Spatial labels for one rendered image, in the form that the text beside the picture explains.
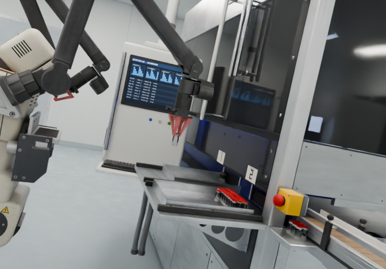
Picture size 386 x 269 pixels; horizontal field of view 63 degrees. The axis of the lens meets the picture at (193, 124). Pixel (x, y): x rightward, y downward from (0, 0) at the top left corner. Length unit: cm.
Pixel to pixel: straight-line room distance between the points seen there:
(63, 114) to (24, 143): 542
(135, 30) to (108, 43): 60
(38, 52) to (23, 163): 37
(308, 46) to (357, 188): 59
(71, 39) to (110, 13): 566
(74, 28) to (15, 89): 24
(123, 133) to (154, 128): 20
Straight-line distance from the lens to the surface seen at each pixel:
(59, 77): 101
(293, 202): 112
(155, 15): 108
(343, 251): 111
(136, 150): 203
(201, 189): 142
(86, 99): 653
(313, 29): 122
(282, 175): 119
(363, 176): 142
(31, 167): 118
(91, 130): 658
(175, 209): 111
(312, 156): 124
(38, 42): 118
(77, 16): 103
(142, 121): 201
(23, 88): 103
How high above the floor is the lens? 124
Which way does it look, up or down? 3 degrees down
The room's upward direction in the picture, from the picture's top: 12 degrees clockwise
